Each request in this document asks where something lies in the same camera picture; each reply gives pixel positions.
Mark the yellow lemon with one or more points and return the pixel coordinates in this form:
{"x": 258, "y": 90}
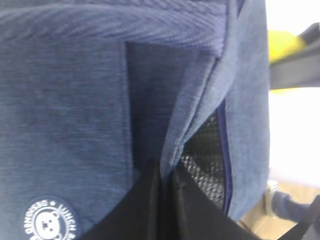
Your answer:
{"x": 282, "y": 44}

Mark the navy insulated lunch bag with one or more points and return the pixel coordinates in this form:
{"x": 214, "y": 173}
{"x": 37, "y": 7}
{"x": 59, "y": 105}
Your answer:
{"x": 92, "y": 90}

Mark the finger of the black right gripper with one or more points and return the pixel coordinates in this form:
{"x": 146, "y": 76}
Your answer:
{"x": 302, "y": 69}

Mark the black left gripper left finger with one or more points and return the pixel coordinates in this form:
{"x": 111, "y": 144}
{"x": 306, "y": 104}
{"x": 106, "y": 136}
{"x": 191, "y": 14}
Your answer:
{"x": 136, "y": 216}

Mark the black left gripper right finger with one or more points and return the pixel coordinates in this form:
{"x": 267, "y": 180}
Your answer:
{"x": 195, "y": 217}

